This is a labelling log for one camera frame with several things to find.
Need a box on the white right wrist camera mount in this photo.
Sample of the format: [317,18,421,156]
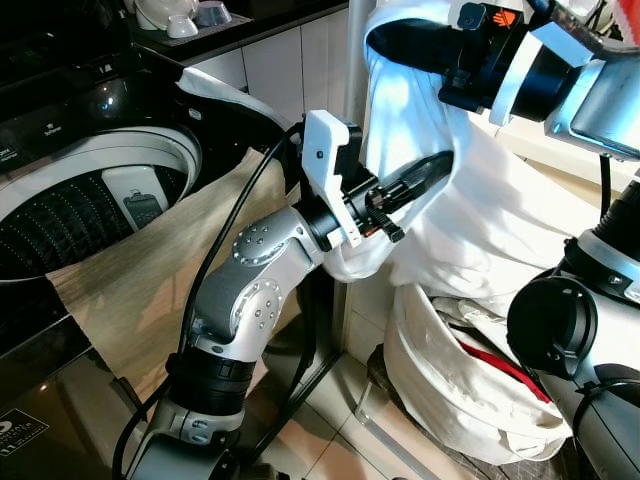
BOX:
[488,20,601,126]

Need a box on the grey-blue container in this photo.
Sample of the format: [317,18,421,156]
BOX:
[195,0,234,29]

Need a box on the small white cup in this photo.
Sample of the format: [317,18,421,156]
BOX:
[165,14,201,40]

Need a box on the red hanging cloth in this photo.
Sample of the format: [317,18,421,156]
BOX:
[608,0,640,46]

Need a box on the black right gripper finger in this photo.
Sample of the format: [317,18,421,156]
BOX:
[375,20,459,49]
[385,48,456,77]

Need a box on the white round pot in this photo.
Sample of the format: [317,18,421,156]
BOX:
[133,0,201,31]

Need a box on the crumpled white clothing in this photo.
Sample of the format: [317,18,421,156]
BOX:
[430,293,523,353]

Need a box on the beige draped cloth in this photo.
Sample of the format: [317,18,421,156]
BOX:
[48,145,346,401]

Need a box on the dark countertop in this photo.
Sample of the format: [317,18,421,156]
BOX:
[130,0,351,63]

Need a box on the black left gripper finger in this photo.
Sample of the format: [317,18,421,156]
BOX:
[402,165,454,213]
[395,153,454,198]

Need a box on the large white garment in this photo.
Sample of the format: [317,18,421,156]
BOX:
[328,0,640,301]

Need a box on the red garment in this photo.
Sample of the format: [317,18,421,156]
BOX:
[460,338,553,403]

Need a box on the white cabinet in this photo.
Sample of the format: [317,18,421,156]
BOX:
[185,10,366,126]

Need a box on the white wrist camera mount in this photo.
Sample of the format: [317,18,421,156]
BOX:
[300,110,363,248]
[488,20,601,126]

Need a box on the thick black cable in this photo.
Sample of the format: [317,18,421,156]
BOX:
[235,268,346,471]

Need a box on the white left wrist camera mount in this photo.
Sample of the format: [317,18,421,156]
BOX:
[300,110,363,248]

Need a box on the white fabric laundry bag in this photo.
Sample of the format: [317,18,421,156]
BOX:
[383,283,576,466]

